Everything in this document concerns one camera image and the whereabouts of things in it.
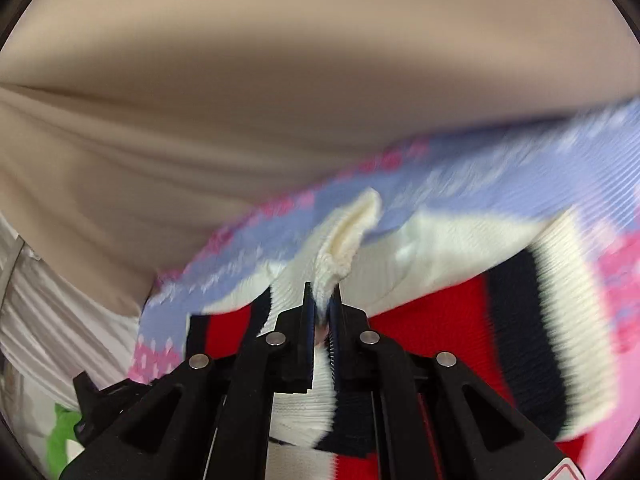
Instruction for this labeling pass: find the white red black knit sweater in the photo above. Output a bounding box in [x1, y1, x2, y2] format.
[184, 190, 618, 462]

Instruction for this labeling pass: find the green plush pillow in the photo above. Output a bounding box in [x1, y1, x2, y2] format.
[46, 404, 84, 479]

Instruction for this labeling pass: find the white satin curtain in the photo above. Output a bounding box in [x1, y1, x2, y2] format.
[1, 220, 138, 470]

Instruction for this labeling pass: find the pink floral bed sheet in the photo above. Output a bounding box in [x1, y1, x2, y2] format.
[129, 101, 639, 479]

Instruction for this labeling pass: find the beige fabric headboard cover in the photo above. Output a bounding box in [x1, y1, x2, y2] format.
[1, 0, 639, 314]

